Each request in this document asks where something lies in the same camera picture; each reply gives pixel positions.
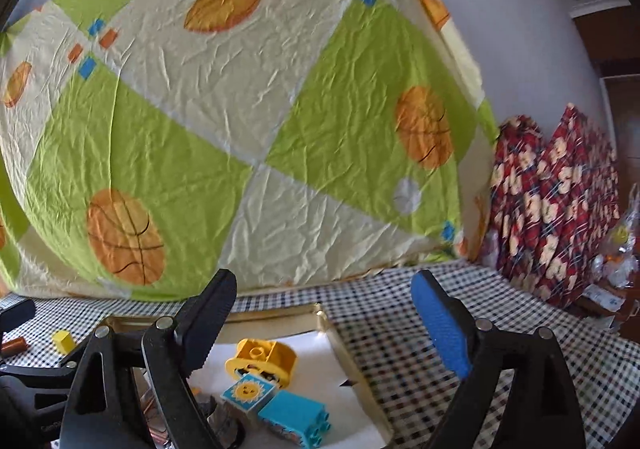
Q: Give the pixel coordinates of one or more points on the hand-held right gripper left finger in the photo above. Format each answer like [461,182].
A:
[210,329]

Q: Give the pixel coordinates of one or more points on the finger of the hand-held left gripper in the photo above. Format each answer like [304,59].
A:
[17,313]
[30,371]

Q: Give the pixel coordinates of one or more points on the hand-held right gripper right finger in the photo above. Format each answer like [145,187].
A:
[445,329]

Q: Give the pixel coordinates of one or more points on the gold rimmed tray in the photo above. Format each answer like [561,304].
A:
[280,316]

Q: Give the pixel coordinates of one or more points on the blue toy building block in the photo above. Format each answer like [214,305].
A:
[290,413]

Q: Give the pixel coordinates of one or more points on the brown cylinder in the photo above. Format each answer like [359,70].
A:
[14,345]

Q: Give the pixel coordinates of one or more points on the small yellow cube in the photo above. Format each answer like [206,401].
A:
[62,341]

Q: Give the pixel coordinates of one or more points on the checkered tablecloth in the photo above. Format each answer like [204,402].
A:
[500,304]

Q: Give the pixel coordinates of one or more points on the yellow toy building block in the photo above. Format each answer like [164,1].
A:
[270,359]

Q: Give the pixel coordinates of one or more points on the sun print toy block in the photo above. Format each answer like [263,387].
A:
[247,391]

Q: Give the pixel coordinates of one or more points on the white paper sheet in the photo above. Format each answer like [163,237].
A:
[320,364]

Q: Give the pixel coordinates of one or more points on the red plaid bear cloth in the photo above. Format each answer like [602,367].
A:
[550,209]

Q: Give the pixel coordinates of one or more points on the clear plastic bags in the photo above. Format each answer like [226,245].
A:
[617,259]

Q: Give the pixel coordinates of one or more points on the basketball print bed sheet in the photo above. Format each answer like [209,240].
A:
[200,104]

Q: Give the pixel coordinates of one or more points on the wooden cabinet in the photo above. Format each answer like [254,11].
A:
[612,34]

